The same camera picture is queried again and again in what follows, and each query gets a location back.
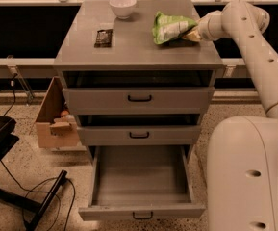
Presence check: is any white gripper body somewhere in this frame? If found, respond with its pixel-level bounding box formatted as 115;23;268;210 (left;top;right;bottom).
198;11;225;41

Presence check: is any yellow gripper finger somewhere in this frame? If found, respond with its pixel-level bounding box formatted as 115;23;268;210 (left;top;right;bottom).
182;28;202;42

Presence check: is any green rice chip bag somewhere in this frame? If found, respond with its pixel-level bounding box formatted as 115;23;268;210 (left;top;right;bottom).
152;12;197;45

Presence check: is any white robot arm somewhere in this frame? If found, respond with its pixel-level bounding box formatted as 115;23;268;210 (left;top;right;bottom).
192;0;278;231

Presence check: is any grey drawer cabinet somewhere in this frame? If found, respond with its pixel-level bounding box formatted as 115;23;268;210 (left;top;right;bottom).
52;0;225;152

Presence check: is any top grey drawer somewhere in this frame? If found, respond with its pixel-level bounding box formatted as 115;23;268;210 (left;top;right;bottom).
63;88;214;115

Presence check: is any grey drawer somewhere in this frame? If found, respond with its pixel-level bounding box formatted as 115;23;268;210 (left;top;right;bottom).
79;145;205;221
77;114;201;146
63;88;214;115

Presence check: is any middle grey drawer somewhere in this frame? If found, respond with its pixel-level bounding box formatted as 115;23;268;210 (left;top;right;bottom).
77;114;201;146

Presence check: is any bottom grey drawer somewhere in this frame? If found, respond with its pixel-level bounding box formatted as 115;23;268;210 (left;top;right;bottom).
79;145;205;221

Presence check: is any white ceramic bowl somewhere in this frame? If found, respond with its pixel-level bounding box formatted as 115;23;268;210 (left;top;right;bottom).
109;0;137;19

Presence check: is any dark snack packet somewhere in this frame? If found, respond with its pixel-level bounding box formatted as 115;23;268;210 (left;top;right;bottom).
94;29;113;48

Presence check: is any orange ball in box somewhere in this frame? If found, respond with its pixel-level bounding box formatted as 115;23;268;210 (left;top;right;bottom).
60;110;69;117

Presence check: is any cardboard box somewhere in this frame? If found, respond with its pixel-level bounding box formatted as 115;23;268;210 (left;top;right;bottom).
35;77;79;148

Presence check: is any grey metal railing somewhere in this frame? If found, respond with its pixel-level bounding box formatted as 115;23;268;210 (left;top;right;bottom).
0;0;278;111

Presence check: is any black chair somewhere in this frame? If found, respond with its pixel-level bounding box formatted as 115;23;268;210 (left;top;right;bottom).
0;115;67;231

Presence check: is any black floor cable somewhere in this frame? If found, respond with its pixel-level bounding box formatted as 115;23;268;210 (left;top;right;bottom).
0;159;77;231

